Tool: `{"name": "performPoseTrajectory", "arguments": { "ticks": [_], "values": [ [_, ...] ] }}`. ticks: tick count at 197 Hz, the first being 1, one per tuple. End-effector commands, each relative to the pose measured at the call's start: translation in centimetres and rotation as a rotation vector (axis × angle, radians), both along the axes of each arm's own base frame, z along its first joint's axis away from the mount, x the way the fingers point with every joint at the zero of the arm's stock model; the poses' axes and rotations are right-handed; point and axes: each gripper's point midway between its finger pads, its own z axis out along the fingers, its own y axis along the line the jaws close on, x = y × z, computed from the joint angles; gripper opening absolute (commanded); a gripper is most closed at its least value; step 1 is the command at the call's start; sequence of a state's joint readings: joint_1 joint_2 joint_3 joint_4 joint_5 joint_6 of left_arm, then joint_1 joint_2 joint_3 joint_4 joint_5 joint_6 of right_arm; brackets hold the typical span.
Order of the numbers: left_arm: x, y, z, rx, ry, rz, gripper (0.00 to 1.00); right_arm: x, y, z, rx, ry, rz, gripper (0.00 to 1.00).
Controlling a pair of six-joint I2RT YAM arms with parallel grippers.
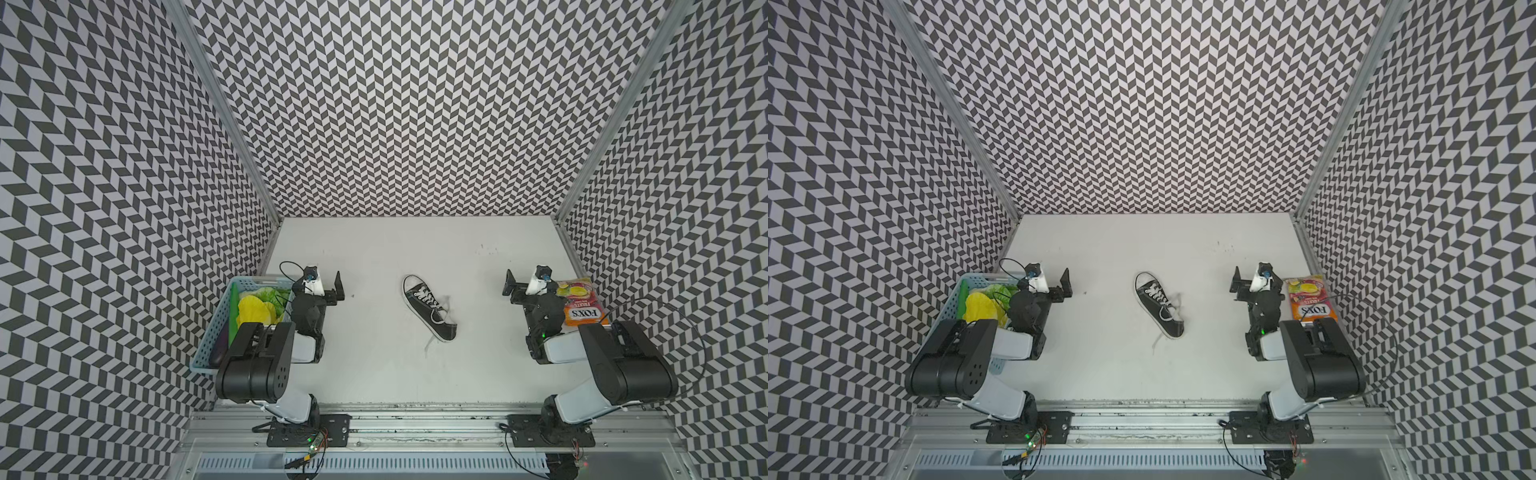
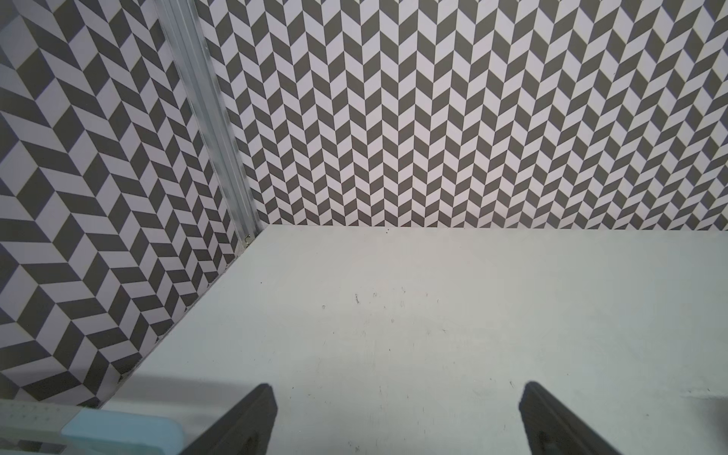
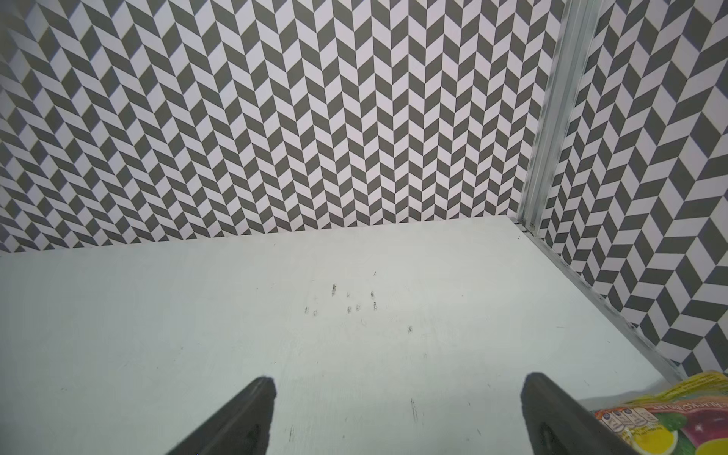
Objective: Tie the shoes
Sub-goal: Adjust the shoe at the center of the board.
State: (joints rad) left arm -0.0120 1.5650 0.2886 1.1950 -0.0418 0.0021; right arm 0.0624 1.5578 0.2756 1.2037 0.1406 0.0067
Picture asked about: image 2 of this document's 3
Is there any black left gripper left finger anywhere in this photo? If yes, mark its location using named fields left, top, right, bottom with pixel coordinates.
left=180, top=384, right=278, bottom=455

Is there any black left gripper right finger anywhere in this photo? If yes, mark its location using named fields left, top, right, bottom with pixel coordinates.
left=519, top=381, right=619, bottom=455

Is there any light blue plastic basket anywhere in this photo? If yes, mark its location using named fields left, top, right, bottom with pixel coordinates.
left=61, top=409, right=186, bottom=454

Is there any aluminium left corner post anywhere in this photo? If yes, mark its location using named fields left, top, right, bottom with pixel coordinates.
left=157, top=0, right=262, bottom=246

